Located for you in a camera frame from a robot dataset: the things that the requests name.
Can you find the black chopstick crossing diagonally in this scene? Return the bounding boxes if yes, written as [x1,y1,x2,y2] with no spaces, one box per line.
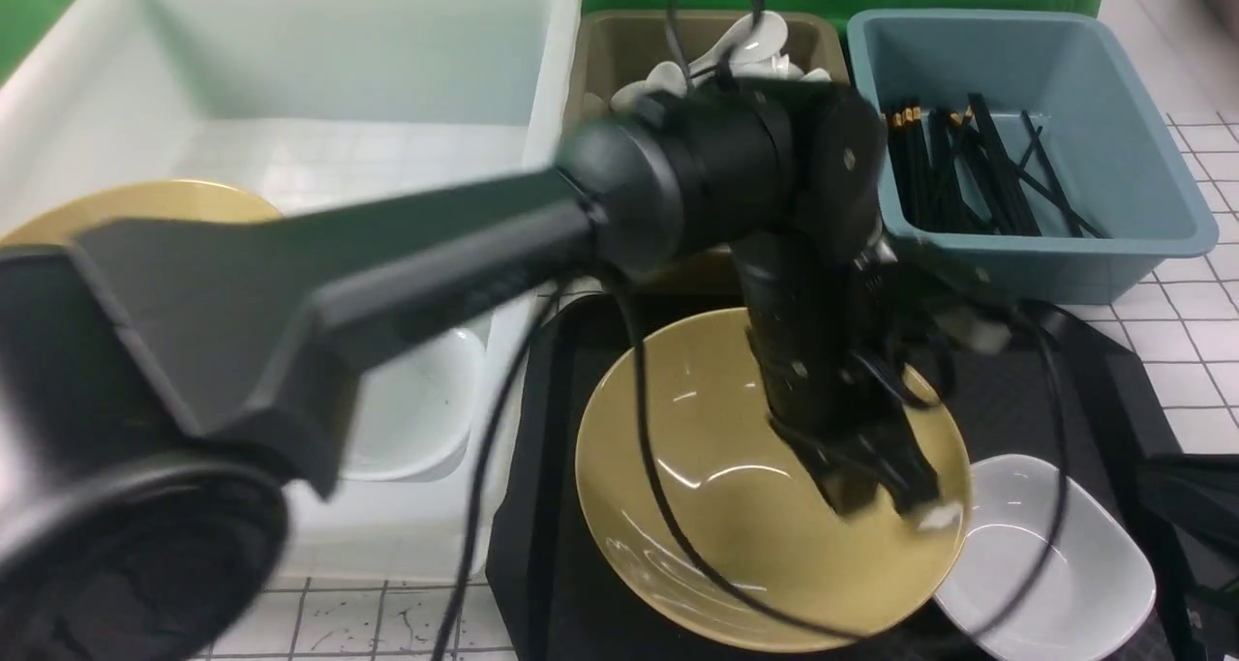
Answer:
[1018,110,1085,238]

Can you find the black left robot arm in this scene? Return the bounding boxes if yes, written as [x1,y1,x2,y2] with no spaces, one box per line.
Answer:
[2,77,939,660]

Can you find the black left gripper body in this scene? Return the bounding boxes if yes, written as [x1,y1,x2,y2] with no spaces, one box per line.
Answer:
[730,229,916,468]

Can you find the white spoon top of pile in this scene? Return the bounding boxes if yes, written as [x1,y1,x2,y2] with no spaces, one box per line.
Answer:
[712,12,789,66]

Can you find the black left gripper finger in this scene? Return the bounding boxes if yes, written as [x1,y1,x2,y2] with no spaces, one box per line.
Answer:
[802,446,878,518]
[866,419,940,518]

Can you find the black chopstick gold tip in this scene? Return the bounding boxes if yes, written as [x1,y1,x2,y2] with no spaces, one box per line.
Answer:
[968,92,1042,237]

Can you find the white ceramic soup spoon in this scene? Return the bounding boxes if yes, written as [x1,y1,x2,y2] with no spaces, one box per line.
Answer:
[912,499,966,530]

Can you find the tan noodle bowl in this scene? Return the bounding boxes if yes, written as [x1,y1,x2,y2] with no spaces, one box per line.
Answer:
[575,308,973,654]

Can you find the white square sauce dish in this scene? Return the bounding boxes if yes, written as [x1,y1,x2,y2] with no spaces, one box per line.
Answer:
[935,454,1158,660]

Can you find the blue chopstick bin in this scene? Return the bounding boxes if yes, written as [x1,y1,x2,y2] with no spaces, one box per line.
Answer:
[847,9,1218,305]

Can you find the white spoon upright in pile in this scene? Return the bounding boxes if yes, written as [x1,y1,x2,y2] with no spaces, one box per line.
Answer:
[643,61,686,97]

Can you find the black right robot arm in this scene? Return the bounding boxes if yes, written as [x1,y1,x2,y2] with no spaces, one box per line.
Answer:
[1134,454,1238,659]

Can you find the large translucent white plastic tub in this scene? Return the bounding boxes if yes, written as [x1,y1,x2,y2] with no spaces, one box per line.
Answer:
[0,0,584,585]

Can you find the olive green spoon bin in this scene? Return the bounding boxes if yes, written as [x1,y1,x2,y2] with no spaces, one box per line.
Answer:
[561,9,852,294]

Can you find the black plastic serving tray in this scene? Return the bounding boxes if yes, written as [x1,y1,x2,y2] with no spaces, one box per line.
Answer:
[486,295,1180,660]

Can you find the white dish in tub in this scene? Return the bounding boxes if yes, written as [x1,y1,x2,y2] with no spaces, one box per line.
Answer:
[341,327,484,482]

